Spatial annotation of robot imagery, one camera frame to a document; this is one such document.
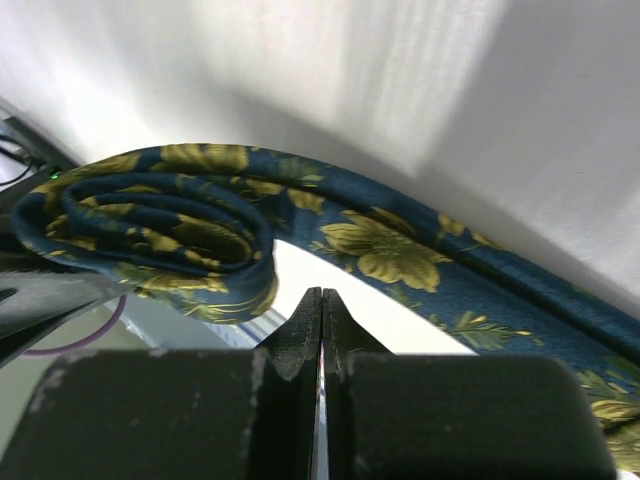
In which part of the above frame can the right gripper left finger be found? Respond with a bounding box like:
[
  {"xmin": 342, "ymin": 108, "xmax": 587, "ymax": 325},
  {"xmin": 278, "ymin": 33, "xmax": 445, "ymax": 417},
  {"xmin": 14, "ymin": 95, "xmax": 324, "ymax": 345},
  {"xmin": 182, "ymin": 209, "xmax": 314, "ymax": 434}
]
[{"xmin": 1, "ymin": 288, "xmax": 321, "ymax": 479}]

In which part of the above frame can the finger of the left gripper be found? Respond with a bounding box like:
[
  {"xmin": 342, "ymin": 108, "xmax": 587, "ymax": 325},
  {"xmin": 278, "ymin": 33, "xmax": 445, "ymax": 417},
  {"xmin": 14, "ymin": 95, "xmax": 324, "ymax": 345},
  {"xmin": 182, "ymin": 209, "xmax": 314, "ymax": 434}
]
[{"xmin": 1, "ymin": 271, "xmax": 125, "ymax": 365}]

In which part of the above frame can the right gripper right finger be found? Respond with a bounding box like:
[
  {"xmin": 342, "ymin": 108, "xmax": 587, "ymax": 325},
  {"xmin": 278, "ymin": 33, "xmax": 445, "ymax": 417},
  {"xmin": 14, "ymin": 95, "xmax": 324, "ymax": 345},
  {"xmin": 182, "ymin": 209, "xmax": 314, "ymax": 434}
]
[{"xmin": 322, "ymin": 290, "xmax": 616, "ymax": 479}]

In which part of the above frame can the blue yellow floral tie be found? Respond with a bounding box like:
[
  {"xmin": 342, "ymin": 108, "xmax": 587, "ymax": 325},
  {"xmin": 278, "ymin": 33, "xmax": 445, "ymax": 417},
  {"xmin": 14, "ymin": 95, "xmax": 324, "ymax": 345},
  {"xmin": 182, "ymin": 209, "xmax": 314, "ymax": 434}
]
[{"xmin": 11, "ymin": 143, "xmax": 639, "ymax": 473}]

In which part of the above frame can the aluminium mounting rail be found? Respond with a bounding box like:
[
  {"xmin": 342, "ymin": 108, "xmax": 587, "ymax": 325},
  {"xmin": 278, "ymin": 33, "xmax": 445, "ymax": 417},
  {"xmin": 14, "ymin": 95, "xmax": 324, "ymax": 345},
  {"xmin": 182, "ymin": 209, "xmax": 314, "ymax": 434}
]
[{"xmin": 1, "ymin": 98, "xmax": 81, "ymax": 178}]

